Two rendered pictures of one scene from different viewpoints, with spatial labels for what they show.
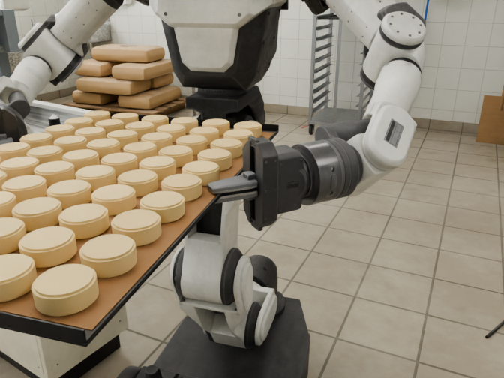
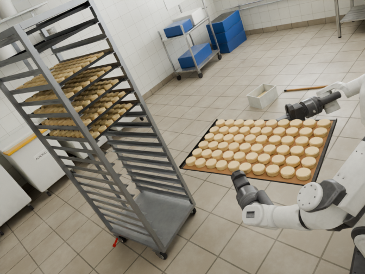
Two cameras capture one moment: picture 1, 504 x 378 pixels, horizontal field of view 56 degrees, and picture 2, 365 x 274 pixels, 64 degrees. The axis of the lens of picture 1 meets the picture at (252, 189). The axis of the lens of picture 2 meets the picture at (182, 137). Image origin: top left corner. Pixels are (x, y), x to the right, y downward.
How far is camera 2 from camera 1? 1.34 m
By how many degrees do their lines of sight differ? 103
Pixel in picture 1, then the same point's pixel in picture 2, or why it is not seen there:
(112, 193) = (226, 154)
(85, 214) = (215, 154)
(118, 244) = (200, 162)
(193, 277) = not seen: hidden behind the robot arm
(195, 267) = not seen: hidden behind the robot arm
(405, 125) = (255, 218)
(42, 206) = (221, 145)
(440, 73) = not seen: outside the picture
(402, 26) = (304, 193)
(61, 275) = (191, 159)
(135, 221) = (209, 162)
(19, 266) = (196, 153)
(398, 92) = (279, 213)
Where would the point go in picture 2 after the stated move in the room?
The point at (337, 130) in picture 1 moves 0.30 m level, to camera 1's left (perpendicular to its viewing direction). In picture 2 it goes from (258, 196) to (264, 142)
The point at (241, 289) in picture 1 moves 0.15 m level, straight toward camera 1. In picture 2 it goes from (358, 244) to (319, 244)
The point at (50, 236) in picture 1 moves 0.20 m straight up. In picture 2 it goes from (206, 152) to (191, 117)
